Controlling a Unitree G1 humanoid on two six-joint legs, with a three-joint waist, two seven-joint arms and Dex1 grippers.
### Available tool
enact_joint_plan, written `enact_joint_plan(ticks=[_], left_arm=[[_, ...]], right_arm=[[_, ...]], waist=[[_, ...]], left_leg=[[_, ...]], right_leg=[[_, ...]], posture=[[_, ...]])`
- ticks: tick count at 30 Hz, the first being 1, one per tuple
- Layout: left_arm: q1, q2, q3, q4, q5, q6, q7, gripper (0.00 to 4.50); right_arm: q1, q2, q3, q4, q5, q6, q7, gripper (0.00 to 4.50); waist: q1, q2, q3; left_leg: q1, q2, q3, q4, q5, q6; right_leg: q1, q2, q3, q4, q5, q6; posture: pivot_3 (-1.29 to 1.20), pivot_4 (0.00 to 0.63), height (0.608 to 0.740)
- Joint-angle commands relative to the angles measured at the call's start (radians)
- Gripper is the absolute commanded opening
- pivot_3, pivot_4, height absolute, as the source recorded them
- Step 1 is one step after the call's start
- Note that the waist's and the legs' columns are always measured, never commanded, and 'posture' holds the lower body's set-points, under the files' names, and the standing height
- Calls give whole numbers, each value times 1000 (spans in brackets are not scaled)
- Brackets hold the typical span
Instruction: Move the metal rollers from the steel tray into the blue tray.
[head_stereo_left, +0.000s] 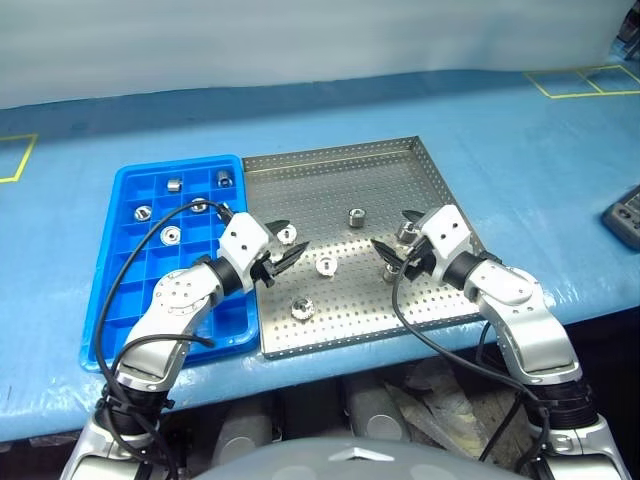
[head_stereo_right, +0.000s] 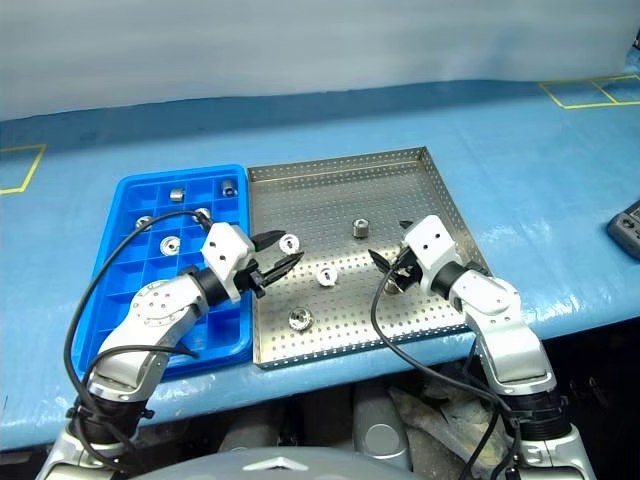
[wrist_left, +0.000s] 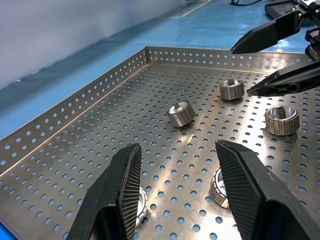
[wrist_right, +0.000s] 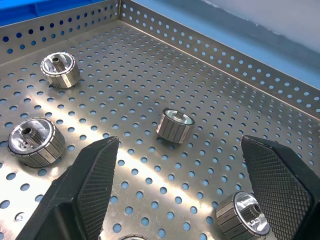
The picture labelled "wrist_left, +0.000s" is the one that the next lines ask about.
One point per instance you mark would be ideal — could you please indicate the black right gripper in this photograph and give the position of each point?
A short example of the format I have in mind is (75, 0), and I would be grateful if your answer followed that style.
(313, 37)

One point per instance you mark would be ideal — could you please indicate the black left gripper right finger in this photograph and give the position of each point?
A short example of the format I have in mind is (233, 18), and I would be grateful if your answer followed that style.
(252, 190)

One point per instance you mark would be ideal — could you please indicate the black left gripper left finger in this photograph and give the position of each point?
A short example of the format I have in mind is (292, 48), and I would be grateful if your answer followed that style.
(107, 190)

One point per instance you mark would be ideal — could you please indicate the black flat device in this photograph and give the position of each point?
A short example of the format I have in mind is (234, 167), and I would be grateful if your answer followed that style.
(277, 10)

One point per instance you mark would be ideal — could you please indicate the perforated stainless steel tray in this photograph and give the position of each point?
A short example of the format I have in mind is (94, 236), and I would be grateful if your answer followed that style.
(200, 65)

